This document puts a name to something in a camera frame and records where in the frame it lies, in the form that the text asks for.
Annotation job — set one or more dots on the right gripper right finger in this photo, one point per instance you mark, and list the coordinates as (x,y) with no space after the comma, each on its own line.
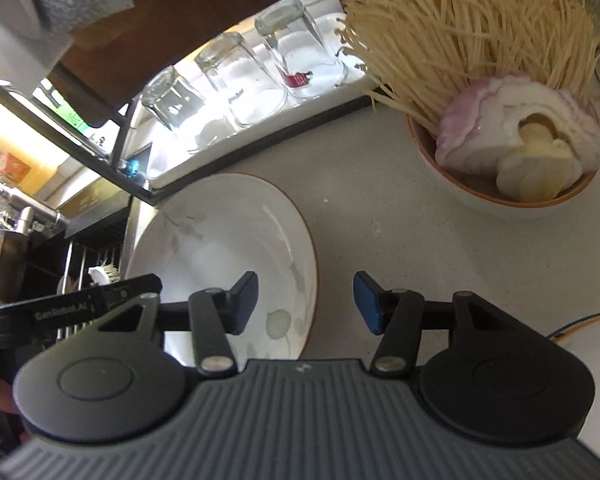
(394,316)

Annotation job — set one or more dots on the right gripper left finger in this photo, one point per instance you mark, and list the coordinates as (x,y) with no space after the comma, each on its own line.
(213,314)

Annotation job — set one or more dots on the white floral plate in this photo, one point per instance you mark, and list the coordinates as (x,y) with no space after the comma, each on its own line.
(215,230)

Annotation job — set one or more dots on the garlic cloves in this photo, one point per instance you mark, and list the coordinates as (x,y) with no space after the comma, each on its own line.
(541,168)

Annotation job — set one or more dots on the purple onion half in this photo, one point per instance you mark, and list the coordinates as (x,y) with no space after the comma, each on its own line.
(480,125)

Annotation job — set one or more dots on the upturned drinking glass left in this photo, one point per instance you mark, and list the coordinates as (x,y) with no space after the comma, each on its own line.
(180,105)

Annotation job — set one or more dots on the upturned drinking glass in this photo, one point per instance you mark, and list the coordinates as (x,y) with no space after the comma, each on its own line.
(237,75)
(180,105)
(306,64)

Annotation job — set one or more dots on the upturned drinking glass middle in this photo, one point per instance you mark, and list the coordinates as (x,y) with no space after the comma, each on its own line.
(237,75)

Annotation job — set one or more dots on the upturned drinking glass right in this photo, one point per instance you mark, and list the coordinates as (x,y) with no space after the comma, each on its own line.
(306,64)

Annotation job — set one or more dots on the bundle of dry noodles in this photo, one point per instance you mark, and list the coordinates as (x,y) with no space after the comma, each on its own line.
(422,53)

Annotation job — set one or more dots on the black dish rack frame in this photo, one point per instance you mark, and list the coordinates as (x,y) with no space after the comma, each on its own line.
(49,115)

